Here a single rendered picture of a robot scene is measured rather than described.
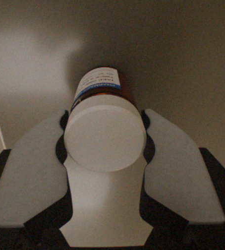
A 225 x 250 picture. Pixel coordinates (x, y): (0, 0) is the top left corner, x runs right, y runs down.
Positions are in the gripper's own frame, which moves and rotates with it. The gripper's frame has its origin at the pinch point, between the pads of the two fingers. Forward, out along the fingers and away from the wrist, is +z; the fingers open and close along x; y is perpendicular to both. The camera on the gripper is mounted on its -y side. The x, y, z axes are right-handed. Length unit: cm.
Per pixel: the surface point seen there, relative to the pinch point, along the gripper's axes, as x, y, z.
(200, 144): 9.4, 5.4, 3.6
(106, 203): 0.1, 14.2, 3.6
